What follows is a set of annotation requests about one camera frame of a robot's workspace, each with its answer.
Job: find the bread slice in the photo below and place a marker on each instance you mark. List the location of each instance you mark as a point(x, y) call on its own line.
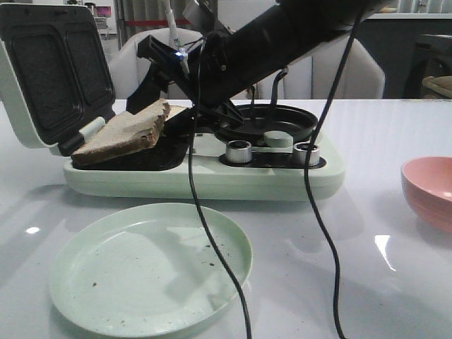
point(125, 134)
point(175, 119)

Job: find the black round frying pan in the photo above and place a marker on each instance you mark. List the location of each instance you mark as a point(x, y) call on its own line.
point(297, 122)

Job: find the left silver control knob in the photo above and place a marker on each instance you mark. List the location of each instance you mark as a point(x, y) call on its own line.
point(238, 152)

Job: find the silver control knob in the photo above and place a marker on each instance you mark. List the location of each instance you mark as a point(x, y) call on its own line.
point(238, 152)
point(304, 154)

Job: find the right grey upholstered chair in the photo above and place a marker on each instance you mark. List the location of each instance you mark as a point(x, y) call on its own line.
point(312, 77)

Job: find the pink bowl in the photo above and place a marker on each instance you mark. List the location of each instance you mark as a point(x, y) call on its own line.
point(426, 183)

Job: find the green breakfast maker lid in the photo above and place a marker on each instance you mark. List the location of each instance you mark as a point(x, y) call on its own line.
point(55, 83)

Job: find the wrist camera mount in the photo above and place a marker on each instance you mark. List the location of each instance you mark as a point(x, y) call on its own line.
point(160, 54)

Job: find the light green plate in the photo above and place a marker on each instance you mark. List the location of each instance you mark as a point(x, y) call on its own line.
point(152, 271)

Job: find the left grey upholstered chair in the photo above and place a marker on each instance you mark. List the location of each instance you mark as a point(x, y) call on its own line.
point(128, 71)

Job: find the right silver control knob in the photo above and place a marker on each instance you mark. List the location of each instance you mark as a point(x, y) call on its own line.
point(304, 154)

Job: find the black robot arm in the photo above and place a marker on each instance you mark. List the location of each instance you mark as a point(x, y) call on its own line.
point(287, 31)

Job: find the grey upholstered chair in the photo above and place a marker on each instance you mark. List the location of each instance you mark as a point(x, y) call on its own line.
point(128, 71)
point(312, 77)

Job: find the dark appliance at right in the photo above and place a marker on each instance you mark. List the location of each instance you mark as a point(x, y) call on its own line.
point(431, 57)

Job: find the green breakfast maker base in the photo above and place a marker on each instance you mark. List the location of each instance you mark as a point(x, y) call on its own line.
point(215, 180)

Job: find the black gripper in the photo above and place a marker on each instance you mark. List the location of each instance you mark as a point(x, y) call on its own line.
point(215, 73)

